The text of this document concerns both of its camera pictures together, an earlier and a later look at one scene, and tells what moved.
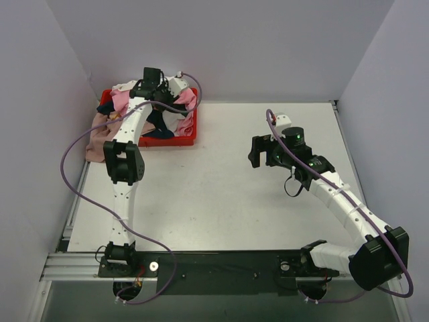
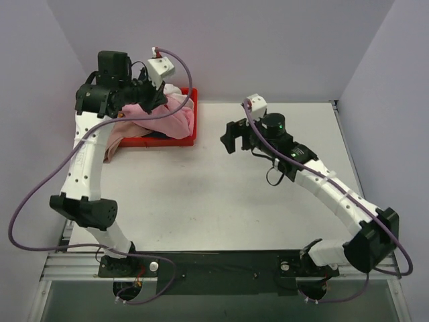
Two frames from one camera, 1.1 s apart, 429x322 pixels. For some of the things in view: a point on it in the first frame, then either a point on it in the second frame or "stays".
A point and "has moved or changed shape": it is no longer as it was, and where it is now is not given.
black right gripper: (263, 147) → (241, 133)
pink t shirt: (186, 103) has moved or changed shape
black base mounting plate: (233, 273) stays
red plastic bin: (177, 140) stays
